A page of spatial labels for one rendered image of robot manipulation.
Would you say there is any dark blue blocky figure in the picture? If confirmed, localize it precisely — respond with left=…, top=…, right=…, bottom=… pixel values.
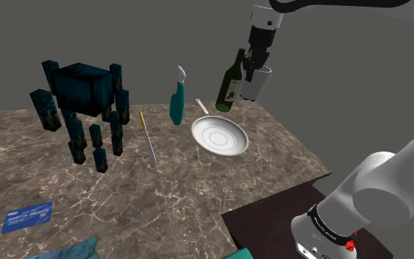
left=29, top=60, right=131, bottom=174

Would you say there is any blue teal cloth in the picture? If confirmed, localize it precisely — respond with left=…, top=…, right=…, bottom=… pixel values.
left=25, top=237, right=100, bottom=259

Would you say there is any teal-handled peeler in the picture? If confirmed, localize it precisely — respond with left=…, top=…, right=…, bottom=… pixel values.
left=168, top=65, right=188, bottom=127

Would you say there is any blue card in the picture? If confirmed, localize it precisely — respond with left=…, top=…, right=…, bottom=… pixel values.
left=0, top=201, right=54, bottom=235

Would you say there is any white cup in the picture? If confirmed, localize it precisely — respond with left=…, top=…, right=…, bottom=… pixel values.
left=239, top=64, right=273, bottom=102

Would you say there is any white frying pan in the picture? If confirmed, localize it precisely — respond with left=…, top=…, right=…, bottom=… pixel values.
left=190, top=98, right=250, bottom=157

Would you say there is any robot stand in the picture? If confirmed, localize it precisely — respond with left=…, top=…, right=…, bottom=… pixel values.
left=221, top=180, right=395, bottom=259

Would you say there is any teal object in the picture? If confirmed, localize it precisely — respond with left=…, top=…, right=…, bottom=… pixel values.
left=222, top=248, right=254, bottom=259

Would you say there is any green wine bottle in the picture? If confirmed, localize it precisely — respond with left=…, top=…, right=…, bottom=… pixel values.
left=215, top=48, right=246, bottom=113

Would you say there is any yellow-handled knife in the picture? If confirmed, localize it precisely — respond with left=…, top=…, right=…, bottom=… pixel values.
left=138, top=109, right=158, bottom=171

